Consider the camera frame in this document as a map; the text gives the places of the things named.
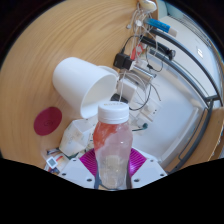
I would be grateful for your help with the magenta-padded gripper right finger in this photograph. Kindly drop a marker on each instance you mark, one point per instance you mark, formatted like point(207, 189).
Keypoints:
point(150, 171)

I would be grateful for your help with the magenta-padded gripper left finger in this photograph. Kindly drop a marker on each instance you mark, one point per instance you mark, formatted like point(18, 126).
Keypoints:
point(75, 171)

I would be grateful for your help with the clear bottle with white cap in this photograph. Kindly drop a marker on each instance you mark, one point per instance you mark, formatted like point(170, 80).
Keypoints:
point(112, 143)

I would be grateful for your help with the small white digital clock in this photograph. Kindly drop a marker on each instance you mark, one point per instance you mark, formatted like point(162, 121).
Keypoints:
point(52, 162)

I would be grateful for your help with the white tissue pack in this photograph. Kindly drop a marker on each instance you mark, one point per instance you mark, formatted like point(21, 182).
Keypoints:
point(76, 136)

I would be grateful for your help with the flat round red coaster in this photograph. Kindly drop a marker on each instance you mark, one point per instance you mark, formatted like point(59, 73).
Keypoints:
point(47, 121)

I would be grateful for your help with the white power adapter box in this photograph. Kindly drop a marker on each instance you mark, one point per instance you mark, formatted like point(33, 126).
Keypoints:
point(127, 89)

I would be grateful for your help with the white cup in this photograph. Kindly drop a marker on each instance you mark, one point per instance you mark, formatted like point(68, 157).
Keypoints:
point(75, 81)

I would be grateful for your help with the black power adapter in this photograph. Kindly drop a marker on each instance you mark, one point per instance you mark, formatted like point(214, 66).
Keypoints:
point(122, 61)

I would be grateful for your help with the black handheld device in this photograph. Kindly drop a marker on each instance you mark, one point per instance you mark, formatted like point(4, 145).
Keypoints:
point(158, 46)

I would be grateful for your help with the small blue tube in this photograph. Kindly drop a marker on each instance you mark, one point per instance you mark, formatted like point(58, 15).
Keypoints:
point(156, 24)

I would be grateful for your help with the small cream round object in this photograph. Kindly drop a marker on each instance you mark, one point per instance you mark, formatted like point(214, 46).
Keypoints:
point(148, 5)

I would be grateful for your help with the grey metal desk frame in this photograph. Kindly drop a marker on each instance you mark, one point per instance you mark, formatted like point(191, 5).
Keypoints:
point(204, 120)

